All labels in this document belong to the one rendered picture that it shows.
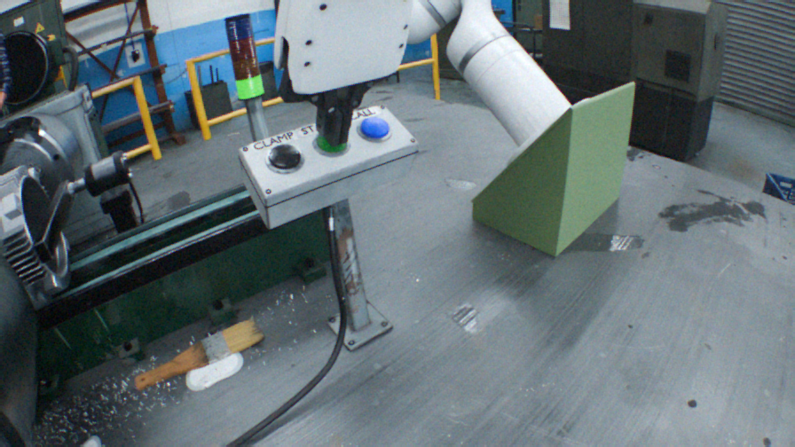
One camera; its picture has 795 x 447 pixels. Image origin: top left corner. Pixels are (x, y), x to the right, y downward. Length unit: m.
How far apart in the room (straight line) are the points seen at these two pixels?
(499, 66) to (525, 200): 0.23
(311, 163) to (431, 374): 0.28
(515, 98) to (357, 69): 0.40
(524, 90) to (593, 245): 0.29
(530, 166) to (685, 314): 0.33
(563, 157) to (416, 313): 0.30
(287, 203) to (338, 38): 0.16
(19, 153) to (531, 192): 0.91
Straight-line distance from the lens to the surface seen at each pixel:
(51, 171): 0.85
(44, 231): 0.58
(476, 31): 0.72
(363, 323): 0.54
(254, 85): 0.91
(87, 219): 1.11
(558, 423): 0.47
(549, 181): 0.62
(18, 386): 0.37
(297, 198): 0.37
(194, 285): 0.62
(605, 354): 0.54
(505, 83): 0.68
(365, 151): 0.39
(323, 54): 0.29
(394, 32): 0.32
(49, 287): 0.62
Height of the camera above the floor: 1.19
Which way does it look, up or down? 31 degrees down
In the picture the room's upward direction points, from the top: 6 degrees counter-clockwise
